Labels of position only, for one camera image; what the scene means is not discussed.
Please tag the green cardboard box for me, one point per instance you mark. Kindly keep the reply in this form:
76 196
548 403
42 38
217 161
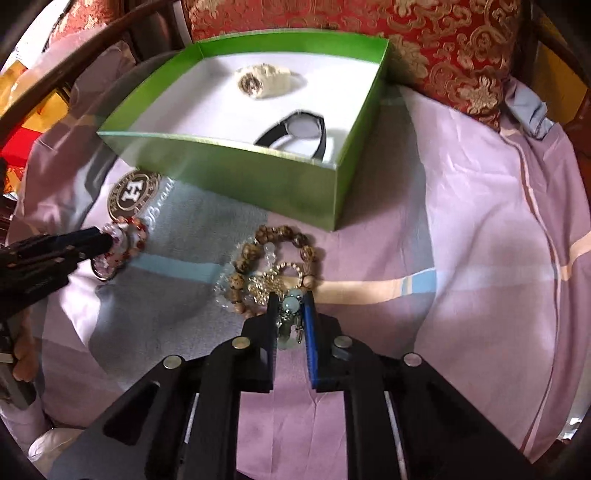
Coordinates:
286 189

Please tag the person's left hand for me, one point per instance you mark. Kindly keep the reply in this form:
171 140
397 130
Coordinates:
24 355

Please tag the white wristwatch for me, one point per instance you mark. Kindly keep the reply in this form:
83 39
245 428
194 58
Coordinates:
261 83

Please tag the yellow bag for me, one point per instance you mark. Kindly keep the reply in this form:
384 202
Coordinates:
18 92

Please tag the grey blue cloth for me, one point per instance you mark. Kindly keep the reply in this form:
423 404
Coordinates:
531 106

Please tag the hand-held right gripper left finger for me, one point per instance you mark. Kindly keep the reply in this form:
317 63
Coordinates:
273 325

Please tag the white cloth bundle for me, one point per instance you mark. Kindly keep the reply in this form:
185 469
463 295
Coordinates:
53 450

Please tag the small red gold patterned cushion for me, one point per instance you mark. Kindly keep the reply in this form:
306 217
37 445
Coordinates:
87 21

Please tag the dark wooden chair armrest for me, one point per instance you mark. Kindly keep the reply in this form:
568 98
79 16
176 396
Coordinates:
69 60
572 129

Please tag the large red gold patterned cushion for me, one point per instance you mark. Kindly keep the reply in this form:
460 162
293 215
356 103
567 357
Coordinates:
438 55

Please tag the black wristwatch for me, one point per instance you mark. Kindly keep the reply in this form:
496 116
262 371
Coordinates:
302 127

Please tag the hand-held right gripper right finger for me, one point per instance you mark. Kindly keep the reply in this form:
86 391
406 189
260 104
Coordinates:
311 344

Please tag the red box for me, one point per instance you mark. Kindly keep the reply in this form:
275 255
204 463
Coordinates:
21 147

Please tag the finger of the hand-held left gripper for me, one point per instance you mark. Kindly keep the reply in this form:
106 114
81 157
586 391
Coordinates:
51 265
69 239

